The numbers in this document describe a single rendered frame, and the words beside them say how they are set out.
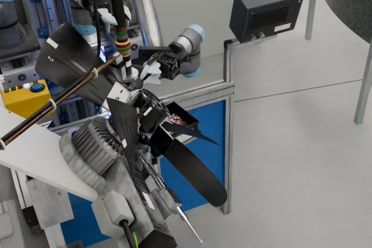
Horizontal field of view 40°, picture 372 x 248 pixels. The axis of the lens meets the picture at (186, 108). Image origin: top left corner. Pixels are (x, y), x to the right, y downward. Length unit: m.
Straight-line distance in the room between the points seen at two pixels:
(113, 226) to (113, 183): 0.17
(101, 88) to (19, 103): 0.49
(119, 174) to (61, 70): 0.33
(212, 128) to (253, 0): 0.64
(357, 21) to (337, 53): 0.90
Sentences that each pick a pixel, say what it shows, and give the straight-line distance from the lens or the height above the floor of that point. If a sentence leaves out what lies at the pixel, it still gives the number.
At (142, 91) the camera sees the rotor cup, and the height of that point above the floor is 1.27.
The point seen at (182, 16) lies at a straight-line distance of 3.72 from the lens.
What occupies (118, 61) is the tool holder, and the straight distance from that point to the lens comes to 1.49.
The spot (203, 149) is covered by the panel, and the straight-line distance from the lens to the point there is 2.42.
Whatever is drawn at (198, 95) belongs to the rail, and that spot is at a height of 0.84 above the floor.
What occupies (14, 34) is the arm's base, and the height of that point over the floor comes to 1.09.
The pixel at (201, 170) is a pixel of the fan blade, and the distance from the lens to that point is 1.47.
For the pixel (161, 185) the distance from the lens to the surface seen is 1.45.
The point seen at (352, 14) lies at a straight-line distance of 3.28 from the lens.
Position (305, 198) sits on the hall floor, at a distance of 2.92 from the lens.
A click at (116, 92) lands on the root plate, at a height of 1.26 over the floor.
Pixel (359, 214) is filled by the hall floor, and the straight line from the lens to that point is 2.91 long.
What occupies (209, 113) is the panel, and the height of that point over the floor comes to 0.71.
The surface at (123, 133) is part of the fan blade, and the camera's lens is 1.24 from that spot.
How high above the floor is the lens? 2.15
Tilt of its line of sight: 38 degrees down
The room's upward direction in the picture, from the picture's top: 3 degrees counter-clockwise
